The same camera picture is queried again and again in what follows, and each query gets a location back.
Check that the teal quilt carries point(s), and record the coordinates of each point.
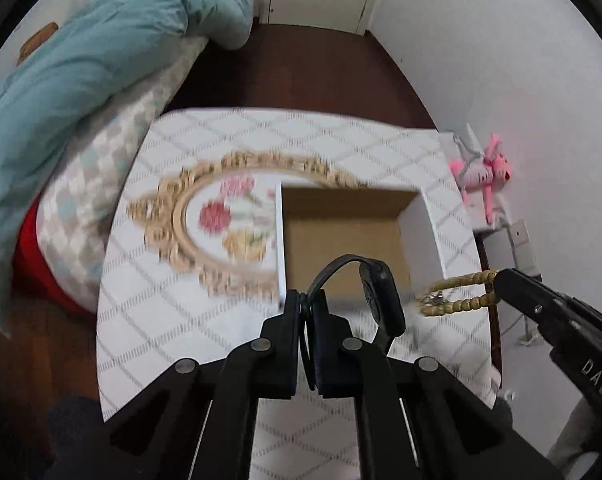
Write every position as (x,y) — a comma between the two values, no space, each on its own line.
(101,50)

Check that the white diamond pattern tablecloth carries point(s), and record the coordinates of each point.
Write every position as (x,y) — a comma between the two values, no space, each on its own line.
(196,260)

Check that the red bed skirt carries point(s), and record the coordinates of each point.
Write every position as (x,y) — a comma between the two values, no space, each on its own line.
(32,273)

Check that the white cardboard box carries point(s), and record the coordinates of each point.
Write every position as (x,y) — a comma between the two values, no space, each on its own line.
(316,225)

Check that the black smart watch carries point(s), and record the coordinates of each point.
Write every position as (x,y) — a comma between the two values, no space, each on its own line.
(382,298)

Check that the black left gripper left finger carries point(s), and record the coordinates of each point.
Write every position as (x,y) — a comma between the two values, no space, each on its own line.
(265,368)

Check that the pink panther plush toy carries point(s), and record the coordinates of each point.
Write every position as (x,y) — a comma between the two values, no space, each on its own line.
(486,171)

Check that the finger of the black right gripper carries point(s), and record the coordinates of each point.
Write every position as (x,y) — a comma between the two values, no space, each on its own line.
(563,321)

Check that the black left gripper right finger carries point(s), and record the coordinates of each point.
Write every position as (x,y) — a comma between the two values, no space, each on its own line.
(347,367)

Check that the wall socket strip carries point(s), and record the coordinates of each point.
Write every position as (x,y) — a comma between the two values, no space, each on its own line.
(522,250)

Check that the wooden headboard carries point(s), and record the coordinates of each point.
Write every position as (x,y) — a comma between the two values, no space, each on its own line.
(36,40)

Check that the checkered bed sheet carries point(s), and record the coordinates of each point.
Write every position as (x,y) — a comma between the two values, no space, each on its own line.
(80,198)

